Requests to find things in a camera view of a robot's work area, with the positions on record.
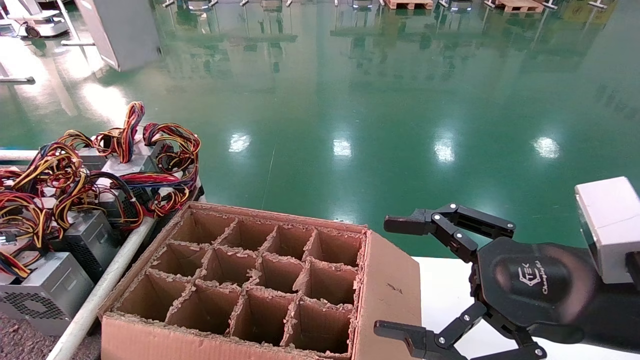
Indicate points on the white metal frame tube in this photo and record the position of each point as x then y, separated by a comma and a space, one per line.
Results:
100, 295
17, 155

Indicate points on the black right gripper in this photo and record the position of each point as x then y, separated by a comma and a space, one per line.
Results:
530, 285

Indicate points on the grey machine base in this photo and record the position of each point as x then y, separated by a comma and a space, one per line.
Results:
271, 5
199, 5
362, 4
459, 5

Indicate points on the white stand foot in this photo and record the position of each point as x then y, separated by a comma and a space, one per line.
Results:
598, 4
550, 5

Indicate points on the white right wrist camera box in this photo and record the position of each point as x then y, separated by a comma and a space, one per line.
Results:
610, 225

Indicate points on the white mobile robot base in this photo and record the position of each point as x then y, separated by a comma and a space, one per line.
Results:
45, 25

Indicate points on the cardboard box with dividers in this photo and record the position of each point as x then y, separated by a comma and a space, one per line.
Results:
390, 300

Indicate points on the white metal stand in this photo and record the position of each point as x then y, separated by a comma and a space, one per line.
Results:
80, 43
20, 80

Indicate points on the wooden pallet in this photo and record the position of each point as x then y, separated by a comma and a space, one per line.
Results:
520, 6
410, 5

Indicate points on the dark grey power supply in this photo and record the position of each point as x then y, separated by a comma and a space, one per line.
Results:
87, 235

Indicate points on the light grey power supply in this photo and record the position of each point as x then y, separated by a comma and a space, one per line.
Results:
55, 282

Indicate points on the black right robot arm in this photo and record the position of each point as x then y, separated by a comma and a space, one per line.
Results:
615, 317

